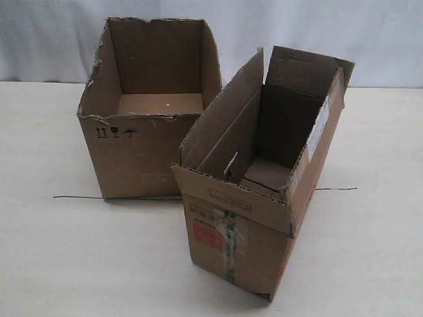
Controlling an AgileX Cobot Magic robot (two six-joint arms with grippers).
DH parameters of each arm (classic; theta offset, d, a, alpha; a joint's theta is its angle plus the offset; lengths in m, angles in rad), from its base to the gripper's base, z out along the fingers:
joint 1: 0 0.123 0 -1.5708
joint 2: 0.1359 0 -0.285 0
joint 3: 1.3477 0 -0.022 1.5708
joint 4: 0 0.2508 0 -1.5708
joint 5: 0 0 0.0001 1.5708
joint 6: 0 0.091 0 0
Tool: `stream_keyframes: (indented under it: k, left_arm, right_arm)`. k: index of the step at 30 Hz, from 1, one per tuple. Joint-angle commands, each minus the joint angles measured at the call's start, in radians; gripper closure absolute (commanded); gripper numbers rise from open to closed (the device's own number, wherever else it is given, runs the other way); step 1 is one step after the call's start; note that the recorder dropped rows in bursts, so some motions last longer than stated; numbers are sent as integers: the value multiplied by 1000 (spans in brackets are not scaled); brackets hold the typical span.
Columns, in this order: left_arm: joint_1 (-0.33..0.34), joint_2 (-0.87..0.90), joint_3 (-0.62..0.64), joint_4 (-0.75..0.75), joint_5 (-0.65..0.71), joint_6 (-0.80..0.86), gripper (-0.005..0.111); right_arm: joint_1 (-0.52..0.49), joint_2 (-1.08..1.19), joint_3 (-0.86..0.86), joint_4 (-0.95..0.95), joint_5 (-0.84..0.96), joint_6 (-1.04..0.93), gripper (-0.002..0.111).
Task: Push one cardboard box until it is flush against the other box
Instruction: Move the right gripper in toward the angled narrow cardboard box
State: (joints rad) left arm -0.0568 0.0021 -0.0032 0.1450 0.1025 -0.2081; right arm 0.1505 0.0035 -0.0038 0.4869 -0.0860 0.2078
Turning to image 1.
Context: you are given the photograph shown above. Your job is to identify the narrow taped cardboard box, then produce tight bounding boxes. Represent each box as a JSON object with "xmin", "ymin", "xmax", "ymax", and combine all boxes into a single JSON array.
[{"xmin": 171, "ymin": 46, "xmax": 355, "ymax": 301}]

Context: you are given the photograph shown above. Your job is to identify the large open cardboard box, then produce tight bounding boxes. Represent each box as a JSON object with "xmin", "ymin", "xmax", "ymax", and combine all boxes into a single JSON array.
[{"xmin": 77, "ymin": 17, "xmax": 222, "ymax": 199}]

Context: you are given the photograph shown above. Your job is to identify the thin black line marker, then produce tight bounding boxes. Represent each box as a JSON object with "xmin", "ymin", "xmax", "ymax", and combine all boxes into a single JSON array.
[{"xmin": 53, "ymin": 187, "xmax": 359, "ymax": 201}]

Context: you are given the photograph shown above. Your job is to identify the white backdrop curtain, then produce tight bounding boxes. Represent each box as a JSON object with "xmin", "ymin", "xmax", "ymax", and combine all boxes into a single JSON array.
[{"xmin": 1, "ymin": 1, "xmax": 422, "ymax": 88}]

